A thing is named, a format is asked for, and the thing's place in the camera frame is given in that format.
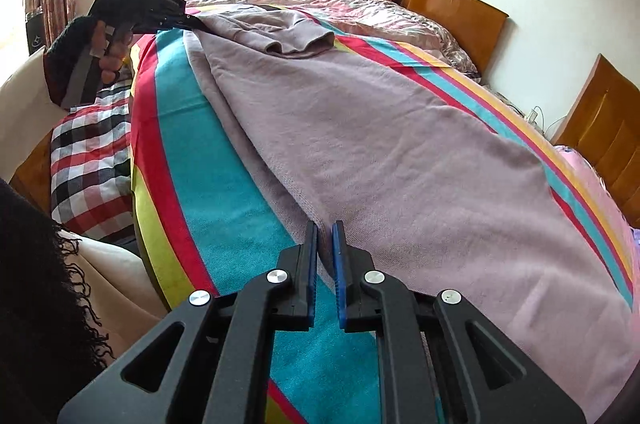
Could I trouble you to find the lilac fleece pants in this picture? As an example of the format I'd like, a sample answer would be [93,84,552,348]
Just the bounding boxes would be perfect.
[186,6,639,422]

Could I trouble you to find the left hand dark sleeve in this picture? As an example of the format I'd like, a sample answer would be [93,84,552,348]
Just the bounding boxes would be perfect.
[92,19,136,86]

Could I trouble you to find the plaid bed sheet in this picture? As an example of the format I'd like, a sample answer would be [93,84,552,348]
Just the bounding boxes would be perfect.
[50,70,134,243]

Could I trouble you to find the rainbow striped blanket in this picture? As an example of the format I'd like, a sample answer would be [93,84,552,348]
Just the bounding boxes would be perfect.
[131,21,636,423]

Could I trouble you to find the pink floral quilt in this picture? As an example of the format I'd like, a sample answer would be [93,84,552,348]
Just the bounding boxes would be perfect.
[186,0,482,83]

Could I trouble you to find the pink bed sheet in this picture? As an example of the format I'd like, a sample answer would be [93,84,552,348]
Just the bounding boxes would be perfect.
[554,143,640,285]

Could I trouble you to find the white power strip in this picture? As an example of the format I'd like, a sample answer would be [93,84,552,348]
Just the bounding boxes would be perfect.
[525,106,544,129]

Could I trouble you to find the wooden headboard near bed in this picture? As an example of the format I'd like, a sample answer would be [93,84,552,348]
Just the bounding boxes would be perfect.
[551,55,640,227]

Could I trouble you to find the wooden headboard bed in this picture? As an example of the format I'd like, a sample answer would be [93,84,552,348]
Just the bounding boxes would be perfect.
[393,0,509,73]
[551,55,640,227]

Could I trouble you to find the wooden headboard far bed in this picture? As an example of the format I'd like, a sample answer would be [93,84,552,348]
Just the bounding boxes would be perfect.
[393,0,509,73]

